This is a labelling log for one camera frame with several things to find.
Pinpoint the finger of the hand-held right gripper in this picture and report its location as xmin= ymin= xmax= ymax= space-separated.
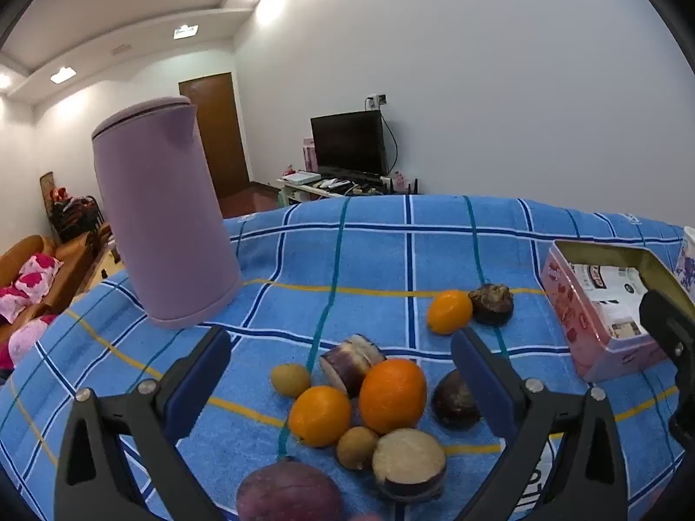
xmin=639 ymin=289 xmax=695 ymax=448

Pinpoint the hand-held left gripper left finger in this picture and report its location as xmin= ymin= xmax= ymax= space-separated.
xmin=54 ymin=326 xmax=234 ymax=521

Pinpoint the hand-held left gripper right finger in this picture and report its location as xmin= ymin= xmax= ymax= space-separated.
xmin=450 ymin=328 xmax=628 ymax=521

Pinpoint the dark purple passion fruit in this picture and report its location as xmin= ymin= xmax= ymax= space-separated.
xmin=431 ymin=369 xmax=482 ymax=429

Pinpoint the small orange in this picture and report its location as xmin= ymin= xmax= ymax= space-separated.
xmin=427 ymin=290 xmax=473 ymax=336

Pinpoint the dark brown taro root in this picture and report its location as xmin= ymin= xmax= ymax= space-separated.
xmin=468 ymin=283 xmax=515 ymax=327

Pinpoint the pink tin box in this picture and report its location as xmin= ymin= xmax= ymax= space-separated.
xmin=540 ymin=240 xmax=695 ymax=383

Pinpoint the large orange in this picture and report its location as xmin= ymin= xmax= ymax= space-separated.
xmin=358 ymin=358 xmax=428 ymax=435

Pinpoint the cut purple yam piece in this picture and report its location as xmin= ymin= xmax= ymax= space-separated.
xmin=371 ymin=428 xmax=449 ymax=503
xmin=319 ymin=334 xmax=387 ymax=398

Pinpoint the medium orange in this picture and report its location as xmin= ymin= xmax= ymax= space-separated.
xmin=288 ymin=385 xmax=353 ymax=448

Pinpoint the white mug with purple print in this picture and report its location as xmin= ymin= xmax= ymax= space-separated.
xmin=675 ymin=225 xmax=695 ymax=305

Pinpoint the blue checked blanket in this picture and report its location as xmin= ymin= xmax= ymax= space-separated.
xmin=0 ymin=194 xmax=690 ymax=521

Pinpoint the purple electric kettle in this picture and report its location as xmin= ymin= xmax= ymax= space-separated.
xmin=91 ymin=96 xmax=243 ymax=330

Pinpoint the pink floral cushion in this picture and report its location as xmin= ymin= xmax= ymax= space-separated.
xmin=0 ymin=254 xmax=63 ymax=318
xmin=8 ymin=315 xmax=58 ymax=370

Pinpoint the orange leather sofa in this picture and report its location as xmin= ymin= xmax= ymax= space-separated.
xmin=0 ymin=225 xmax=115 ymax=332

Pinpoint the white television stand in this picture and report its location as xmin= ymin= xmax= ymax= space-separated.
xmin=277 ymin=171 xmax=424 ymax=208

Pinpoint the brown wooden door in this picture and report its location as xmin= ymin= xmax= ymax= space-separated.
xmin=179 ymin=72 xmax=252 ymax=217

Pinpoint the black television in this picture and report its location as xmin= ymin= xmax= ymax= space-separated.
xmin=311 ymin=110 xmax=390 ymax=177

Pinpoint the black television cable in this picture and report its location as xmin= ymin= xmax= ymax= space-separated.
xmin=380 ymin=109 xmax=400 ymax=177

